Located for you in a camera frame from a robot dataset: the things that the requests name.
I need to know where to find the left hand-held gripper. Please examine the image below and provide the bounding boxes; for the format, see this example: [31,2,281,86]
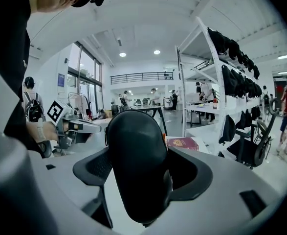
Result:
[46,100,103,149]

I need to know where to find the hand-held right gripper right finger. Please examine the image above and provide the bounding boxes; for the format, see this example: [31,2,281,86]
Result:
[145,146,284,235]

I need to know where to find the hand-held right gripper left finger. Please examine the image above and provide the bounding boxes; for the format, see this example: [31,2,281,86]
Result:
[28,145,115,230]

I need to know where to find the black pouch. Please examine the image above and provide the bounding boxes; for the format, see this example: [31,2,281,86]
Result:
[105,109,174,225]

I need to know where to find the person's left forearm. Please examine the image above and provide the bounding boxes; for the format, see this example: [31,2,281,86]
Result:
[25,121,47,145]

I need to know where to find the person's left hand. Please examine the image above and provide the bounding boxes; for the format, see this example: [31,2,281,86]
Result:
[42,121,61,142]

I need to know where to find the clothes rack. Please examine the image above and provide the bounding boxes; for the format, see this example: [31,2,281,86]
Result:
[68,92,91,120]

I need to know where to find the red book-shaped box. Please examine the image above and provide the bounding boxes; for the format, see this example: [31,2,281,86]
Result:
[166,136,200,152]

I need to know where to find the grey table with black legs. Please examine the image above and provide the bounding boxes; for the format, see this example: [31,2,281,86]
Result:
[130,105,169,136]

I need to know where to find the black office chair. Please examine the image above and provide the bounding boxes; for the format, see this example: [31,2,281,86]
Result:
[233,102,281,169]

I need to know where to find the black balcony railing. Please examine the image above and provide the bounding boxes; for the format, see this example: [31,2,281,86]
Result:
[110,71,175,85]

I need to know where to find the white metal shelf rack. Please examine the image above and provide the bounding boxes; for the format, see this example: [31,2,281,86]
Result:
[174,16,265,157]

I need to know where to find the person's black shirt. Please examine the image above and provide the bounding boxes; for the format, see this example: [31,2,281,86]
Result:
[0,0,39,156]

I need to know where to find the row of black bags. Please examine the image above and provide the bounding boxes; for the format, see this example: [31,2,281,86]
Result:
[206,26,263,145]

